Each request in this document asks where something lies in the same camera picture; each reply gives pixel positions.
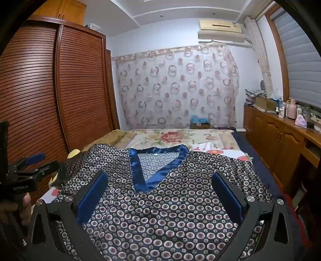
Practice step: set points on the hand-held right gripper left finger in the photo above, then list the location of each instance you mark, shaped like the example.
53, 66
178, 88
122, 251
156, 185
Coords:
91, 198

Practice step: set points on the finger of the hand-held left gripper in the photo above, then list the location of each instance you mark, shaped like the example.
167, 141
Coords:
49, 167
36, 157

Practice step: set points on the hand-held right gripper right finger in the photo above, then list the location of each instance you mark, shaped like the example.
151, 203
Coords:
229, 198

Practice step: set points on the dark blue patterned shirt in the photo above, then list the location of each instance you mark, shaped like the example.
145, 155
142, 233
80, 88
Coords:
160, 213

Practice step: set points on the person's left hand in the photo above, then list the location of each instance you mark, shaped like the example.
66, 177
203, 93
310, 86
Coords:
26, 205

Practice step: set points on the yellow garment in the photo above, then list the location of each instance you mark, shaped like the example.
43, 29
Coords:
74, 152

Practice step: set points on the strawberry print blanket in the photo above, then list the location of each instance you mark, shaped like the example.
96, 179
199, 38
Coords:
238, 157

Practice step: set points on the wooden slatted wardrobe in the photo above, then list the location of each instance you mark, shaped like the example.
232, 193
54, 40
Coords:
32, 100

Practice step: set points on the golden pillow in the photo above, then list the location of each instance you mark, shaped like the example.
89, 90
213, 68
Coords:
110, 136

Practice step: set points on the black flat box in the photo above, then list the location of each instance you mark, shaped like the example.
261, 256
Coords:
225, 128

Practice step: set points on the wooden sideboard cabinet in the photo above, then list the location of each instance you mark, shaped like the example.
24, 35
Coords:
273, 135

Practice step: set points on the cardboard box with blue cloth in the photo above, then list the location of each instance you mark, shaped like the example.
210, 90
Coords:
200, 124

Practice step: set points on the floral bed sheet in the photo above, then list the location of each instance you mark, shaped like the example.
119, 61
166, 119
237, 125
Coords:
170, 138

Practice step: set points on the white small carton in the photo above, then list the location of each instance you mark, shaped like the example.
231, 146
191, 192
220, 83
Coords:
282, 111

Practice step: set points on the open cardboard box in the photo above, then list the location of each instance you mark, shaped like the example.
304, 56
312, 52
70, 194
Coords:
265, 103

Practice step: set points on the pink tissue pack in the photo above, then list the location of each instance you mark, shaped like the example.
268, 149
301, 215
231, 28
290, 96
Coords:
300, 121

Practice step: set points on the pink thermos jug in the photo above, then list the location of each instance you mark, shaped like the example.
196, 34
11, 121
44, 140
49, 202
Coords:
292, 110

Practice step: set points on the stack of folded cloths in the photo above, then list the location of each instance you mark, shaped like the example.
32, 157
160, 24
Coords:
255, 92

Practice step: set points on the green bottle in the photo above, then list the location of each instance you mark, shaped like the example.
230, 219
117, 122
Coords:
307, 111

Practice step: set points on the grey rounded object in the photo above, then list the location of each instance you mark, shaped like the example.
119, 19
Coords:
262, 85

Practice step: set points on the circle print sheer curtain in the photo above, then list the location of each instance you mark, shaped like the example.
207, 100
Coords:
175, 87

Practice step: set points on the beige tied curtain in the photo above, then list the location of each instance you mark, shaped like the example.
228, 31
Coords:
262, 55

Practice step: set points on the wooden overhead cabinet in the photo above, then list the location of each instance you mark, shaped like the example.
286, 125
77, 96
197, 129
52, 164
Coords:
65, 10

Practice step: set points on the grey window blind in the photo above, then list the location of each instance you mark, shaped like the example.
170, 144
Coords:
298, 62

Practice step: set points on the beige wall air conditioner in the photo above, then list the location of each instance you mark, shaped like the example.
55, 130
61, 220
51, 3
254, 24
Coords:
218, 30

